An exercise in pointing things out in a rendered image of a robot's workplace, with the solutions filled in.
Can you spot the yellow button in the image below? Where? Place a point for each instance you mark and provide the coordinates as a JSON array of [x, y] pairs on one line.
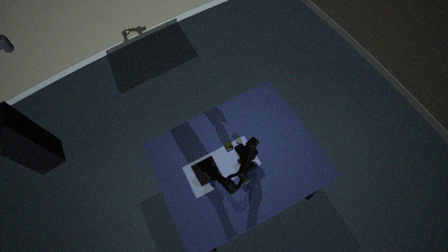
[[228, 145]]

